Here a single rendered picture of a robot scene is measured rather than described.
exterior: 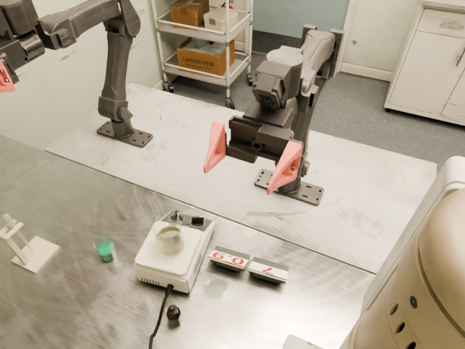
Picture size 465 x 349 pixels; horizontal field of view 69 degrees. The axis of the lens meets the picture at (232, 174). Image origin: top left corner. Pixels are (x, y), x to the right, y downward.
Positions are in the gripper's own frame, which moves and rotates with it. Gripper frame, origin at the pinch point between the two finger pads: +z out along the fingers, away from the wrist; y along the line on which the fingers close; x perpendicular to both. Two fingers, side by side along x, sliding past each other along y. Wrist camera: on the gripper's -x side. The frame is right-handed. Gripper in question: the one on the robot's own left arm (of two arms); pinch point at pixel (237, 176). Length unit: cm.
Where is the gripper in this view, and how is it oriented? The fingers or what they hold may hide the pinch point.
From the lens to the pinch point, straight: 47.5
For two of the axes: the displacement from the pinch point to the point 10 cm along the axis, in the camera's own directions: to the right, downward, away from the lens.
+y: 9.1, 3.0, -3.0
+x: 0.1, 7.0, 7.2
